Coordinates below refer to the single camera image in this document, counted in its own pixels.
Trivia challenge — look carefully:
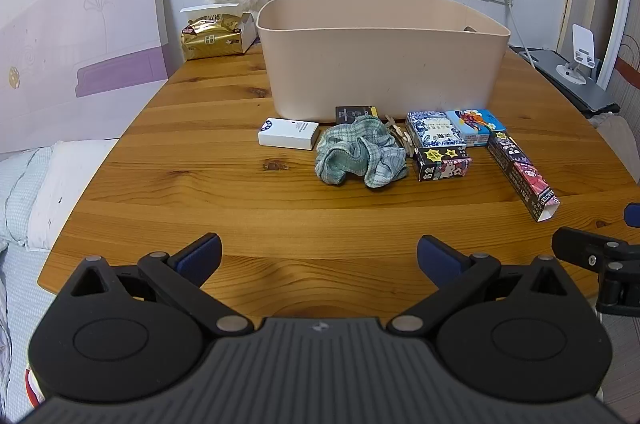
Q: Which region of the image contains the gold tissue pack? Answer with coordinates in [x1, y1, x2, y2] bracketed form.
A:
[180, 1, 258, 61]

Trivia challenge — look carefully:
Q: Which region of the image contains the white cardboard box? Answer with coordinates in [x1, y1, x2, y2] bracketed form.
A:
[258, 117, 320, 150]

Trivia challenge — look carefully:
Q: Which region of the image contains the grey laptop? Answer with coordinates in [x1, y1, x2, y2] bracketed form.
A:
[510, 46, 621, 114]

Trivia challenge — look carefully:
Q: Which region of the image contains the green checked cloth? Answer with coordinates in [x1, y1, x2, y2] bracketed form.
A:
[315, 115, 410, 189]

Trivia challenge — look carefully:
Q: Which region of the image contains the long purple cartoon box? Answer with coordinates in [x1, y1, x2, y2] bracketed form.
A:
[487, 131, 561, 223]

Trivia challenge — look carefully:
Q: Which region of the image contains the black cardboard box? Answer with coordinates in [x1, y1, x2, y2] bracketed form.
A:
[334, 105, 377, 125]

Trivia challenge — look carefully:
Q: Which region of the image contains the bundle of wooden clothespins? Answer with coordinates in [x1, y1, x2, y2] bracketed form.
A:
[382, 114, 417, 157]

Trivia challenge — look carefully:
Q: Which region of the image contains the grey brown cushion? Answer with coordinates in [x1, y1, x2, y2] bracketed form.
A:
[590, 114, 640, 185]

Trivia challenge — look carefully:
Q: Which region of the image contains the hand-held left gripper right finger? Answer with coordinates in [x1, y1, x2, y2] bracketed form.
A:
[387, 234, 571, 337]

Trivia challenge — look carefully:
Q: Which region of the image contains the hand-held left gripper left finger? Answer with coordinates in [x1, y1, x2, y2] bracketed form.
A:
[67, 232, 255, 337]

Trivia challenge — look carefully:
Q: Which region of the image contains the light blue cartoon box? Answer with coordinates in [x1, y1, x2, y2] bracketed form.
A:
[445, 109, 507, 148]

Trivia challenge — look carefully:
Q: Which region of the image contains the white phone stand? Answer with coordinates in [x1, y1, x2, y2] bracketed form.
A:
[556, 24, 599, 85]

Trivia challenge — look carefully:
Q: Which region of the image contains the blue and white patterned box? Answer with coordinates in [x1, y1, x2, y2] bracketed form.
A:
[406, 110, 467, 150]

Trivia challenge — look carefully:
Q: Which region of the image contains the white plug and cable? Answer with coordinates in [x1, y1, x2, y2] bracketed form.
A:
[501, 0, 540, 66]

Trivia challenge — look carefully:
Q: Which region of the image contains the light checked quilt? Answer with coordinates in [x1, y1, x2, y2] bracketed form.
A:
[0, 148, 57, 405]

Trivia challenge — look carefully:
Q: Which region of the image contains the beige plastic storage bin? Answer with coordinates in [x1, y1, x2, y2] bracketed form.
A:
[256, 0, 511, 122]

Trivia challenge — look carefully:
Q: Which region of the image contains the small black cartoon box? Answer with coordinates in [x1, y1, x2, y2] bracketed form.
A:
[414, 146, 472, 183]

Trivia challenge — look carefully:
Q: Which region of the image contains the white pillow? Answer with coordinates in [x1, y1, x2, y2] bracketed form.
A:
[27, 139, 121, 253]

